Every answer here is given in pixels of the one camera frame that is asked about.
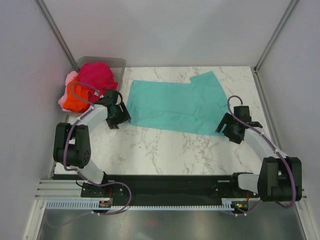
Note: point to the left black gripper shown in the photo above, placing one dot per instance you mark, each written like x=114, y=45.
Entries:
x=124, y=116

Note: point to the left aluminium frame post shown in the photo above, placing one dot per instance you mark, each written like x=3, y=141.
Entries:
x=56, y=32

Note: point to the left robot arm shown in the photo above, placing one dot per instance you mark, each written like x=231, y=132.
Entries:
x=72, y=146

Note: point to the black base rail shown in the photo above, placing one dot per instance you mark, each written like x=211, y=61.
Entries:
x=173, y=190

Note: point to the clear plastic bin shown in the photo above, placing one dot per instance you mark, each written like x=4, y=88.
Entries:
x=117, y=66

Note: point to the right aluminium frame post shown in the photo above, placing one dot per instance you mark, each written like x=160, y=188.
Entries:
x=276, y=33

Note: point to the magenta t shirt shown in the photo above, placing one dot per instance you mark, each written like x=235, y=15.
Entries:
x=98, y=75

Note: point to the white slotted cable duct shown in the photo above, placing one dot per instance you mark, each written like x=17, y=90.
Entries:
x=77, y=204

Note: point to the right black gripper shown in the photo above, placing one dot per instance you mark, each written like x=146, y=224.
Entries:
x=228, y=120

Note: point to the teal t shirt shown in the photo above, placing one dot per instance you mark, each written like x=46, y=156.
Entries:
x=196, y=107

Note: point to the orange t shirt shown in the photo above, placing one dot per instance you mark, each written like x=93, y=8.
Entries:
x=76, y=98

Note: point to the light pink t shirt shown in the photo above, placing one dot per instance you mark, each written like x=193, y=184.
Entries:
x=70, y=77

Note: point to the aluminium frame post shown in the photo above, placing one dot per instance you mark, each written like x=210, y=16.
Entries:
x=276, y=33
x=56, y=32

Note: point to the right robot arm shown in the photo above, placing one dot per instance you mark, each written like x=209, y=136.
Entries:
x=280, y=176

